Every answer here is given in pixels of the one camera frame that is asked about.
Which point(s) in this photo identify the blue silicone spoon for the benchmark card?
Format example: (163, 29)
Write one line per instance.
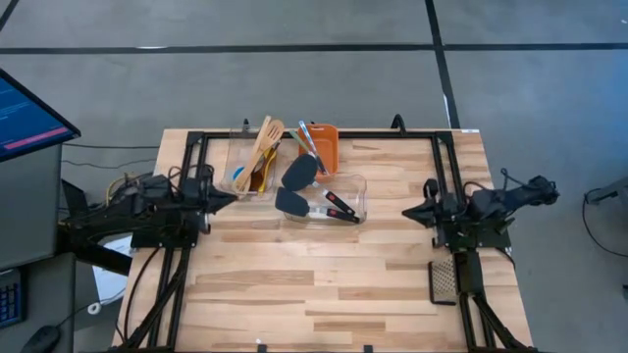
(239, 172)

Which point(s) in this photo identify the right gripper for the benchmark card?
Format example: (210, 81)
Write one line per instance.
(444, 208)

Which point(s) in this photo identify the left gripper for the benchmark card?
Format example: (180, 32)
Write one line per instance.
(198, 196)

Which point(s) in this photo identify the white paper sheet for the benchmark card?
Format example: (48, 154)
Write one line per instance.
(110, 284)

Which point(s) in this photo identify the dark grey round turner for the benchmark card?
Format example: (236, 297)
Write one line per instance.
(299, 172)

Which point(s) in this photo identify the narrow clear plastic bin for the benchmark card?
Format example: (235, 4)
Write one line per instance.
(230, 147)

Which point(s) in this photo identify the grey cabinet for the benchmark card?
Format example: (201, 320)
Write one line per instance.
(29, 211)

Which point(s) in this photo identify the dark grey stand foot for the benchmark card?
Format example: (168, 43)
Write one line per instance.
(611, 188)

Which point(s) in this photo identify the wooden slotted spatula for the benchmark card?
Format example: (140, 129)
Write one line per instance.
(262, 128)

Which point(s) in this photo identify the steel box grater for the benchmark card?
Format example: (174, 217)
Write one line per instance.
(443, 282)

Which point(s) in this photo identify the black arched table clamp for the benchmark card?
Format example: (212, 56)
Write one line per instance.
(245, 125)
(398, 116)

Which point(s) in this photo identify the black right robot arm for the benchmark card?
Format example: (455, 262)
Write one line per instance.
(505, 201)

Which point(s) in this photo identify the orange plastic bin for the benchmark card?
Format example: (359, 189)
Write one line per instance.
(329, 147)

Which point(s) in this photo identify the light wooden slotted spoon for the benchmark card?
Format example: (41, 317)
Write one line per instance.
(274, 131)

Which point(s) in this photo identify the wide clear plastic bin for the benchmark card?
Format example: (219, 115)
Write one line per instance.
(358, 188)

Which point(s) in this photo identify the black keyboard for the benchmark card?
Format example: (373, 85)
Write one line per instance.
(11, 299)

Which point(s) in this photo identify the black computer mouse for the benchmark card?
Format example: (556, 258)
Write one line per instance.
(41, 340)

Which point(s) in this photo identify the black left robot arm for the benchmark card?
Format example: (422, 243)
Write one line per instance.
(137, 206)

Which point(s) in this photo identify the black monitor stand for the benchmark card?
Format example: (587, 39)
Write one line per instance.
(93, 252)

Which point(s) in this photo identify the black square spatula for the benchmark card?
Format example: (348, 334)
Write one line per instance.
(292, 201)

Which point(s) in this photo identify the monitor with blue screen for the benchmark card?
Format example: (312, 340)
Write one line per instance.
(24, 117)

